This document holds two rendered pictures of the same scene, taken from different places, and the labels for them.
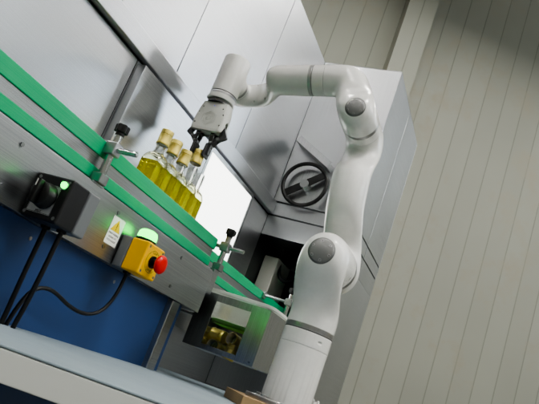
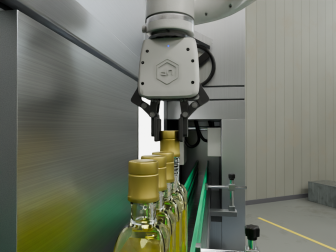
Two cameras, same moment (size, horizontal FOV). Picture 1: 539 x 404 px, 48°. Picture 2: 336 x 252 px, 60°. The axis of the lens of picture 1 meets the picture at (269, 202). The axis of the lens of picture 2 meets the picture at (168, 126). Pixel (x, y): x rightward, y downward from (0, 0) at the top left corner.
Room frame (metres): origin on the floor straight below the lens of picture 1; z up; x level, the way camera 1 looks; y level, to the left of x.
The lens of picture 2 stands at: (1.22, 0.38, 1.37)
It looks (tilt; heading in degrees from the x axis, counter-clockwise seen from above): 0 degrees down; 344
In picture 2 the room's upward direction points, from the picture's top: straight up
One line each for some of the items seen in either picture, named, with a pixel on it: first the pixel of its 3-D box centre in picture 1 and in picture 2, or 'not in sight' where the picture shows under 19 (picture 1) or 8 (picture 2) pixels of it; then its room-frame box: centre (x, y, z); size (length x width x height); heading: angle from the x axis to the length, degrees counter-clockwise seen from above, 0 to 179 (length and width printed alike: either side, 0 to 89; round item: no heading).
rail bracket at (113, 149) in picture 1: (119, 156); not in sight; (1.16, 0.31, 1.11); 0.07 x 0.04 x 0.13; 65
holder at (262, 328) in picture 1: (228, 329); not in sight; (1.79, -0.02, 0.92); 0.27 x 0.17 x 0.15; 65
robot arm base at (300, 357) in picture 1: (295, 370); not in sight; (1.50, -0.20, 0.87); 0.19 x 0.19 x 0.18
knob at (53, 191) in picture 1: (40, 192); not in sight; (0.99, 0.36, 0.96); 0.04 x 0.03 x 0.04; 65
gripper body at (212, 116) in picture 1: (213, 118); (169, 67); (1.69, 0.24, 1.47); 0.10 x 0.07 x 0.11; 65
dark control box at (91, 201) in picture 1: (60, 207); not in sight; (1.05, 0.33, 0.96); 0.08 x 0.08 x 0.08; 65
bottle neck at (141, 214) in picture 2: (162, 145); (143, 199); (1.54, 0.32, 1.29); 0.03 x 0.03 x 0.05
